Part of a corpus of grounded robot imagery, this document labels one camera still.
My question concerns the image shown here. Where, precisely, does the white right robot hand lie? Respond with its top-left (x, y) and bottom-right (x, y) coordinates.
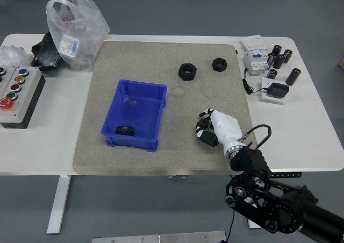
top-left (195, 108), bottom-right (247, 152)

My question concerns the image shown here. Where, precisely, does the black case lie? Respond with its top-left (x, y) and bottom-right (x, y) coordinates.
top-left (31, 31), bottom-right (63, 72)

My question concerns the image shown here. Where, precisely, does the large black hex nut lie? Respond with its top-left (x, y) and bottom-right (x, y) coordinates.
top-left (178, 63), bottom-right (198, 81)

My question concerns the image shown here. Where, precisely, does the white square plate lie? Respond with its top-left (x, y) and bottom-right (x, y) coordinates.
top-left (259, 77), bottom-right (288, 105)

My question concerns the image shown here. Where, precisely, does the small black hex nut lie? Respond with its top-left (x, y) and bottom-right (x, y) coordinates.
top-left (212, 58), bottom-right (228, 72)

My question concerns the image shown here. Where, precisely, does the black cord with plug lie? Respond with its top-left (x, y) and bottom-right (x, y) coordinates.
top-left (242, 68), bottom-right (271, 95)

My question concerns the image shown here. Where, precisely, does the thin black hanging cable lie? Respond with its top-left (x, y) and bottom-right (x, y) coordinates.
top-left (222, 210), bottom-right (237, 243)

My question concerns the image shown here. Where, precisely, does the grey-brown mat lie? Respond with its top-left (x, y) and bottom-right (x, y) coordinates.
top-left (72, 40), bottom-right (256, 177)

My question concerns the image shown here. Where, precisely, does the blue plastic box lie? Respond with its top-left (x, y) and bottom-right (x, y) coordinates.
top-left (100, 78), bottom-right (168, 152)

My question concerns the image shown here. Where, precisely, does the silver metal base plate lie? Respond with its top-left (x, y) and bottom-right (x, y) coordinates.
top-left (91, 230), bottom-right (229, 243)

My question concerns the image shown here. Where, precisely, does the crumpled clear plastic wrap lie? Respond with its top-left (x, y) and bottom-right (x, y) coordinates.
top-left (0, 45), bottom-right (32, 68)

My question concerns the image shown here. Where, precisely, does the white table leg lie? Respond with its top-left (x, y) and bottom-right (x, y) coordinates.
top-left (246, 217), bottom-right (262, 230)
top-left (46, 174), bottom-right (72, 234)

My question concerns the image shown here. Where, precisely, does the clear plastic bag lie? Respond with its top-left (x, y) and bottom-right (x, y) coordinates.
top-left (45, 0), bottom-right (111, 73)

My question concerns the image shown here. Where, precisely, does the black desk control panel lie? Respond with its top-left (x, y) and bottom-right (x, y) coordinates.
top-left (270, 172), bottom-right (302, 178)

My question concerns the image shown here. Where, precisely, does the black power adapter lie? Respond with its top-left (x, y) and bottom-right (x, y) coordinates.
top-left (268, 82), bottom-right (290, 98)

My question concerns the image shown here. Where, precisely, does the large black gear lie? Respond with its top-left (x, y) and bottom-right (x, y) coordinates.
top-left (115, 125), bottom-right (135, 137)

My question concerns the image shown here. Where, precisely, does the small black gear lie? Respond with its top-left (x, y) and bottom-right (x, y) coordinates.
top-left (197, 119), bottom-right (212, 131)

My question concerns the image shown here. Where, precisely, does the grey push-button control box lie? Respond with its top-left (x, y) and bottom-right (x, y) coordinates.
top-left (0, 65), bottom-right (46, 130)

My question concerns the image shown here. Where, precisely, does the white circuit breaker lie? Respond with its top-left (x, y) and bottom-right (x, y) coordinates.
top-left (240, 35), bottom-right (271, 77)

